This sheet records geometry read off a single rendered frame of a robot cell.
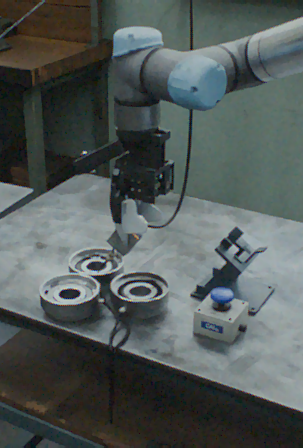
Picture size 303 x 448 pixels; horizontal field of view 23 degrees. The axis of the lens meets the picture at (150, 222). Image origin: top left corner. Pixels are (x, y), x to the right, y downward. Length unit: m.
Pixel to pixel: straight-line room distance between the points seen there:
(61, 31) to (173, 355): 2.10
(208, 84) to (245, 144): 1.89
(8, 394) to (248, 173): 1.71
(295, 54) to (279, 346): 0.48
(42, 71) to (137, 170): 1.57
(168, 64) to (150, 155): 0.17
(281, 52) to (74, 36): 2.05
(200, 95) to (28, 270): 0.57
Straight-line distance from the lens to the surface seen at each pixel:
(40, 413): 1.49
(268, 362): 1.20
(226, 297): 1.22
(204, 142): 3.01
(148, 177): 1.17
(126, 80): 1.13
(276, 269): 1.46
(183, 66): 1.06
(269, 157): 2.92
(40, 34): 3.17
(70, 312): 1.27
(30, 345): 1.67
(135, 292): 1.33
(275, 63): 1.10
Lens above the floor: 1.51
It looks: 26 degrees down
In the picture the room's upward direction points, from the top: straight up
